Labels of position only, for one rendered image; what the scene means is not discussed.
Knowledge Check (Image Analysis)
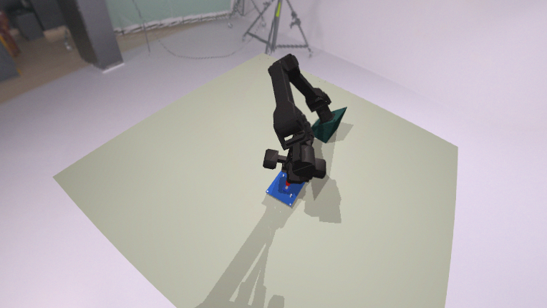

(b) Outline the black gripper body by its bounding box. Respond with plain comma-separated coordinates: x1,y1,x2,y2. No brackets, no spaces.
263,149,326,179

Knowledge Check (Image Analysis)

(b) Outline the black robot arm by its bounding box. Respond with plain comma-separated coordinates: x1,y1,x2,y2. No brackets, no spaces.
268,54,336,184

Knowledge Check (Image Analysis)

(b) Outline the blue circuit board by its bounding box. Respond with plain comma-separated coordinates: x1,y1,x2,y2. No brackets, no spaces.
266,171,305,207

